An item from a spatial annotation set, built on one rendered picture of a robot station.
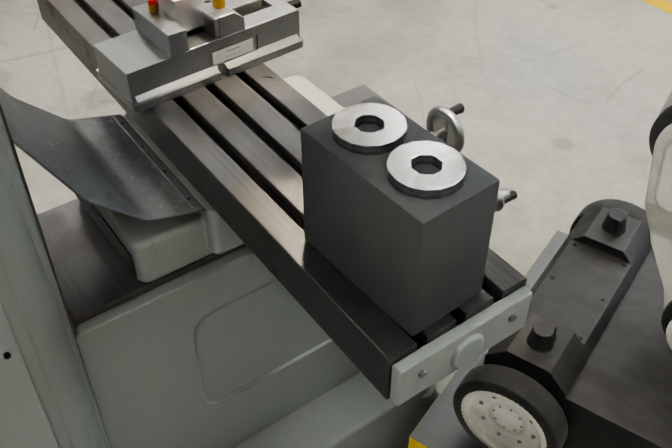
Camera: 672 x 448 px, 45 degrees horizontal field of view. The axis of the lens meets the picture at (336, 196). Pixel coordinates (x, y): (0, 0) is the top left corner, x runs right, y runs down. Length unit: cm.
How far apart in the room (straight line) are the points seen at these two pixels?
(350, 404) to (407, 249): 98
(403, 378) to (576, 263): 73
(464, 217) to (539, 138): 206
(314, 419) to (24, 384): 75
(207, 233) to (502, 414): 60
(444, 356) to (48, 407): 63
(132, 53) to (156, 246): 33
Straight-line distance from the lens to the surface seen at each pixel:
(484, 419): 152
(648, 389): 151
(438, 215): 87
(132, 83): 136
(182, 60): 139
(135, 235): 131
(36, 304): 120
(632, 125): 312
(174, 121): 134
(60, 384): 132
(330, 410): 183
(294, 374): 173
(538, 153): 288
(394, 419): 187
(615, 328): 158
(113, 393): 147
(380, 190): 90
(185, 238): 132
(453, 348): 102
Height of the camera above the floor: 171
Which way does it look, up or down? 41 degrees down
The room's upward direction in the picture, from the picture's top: straight up
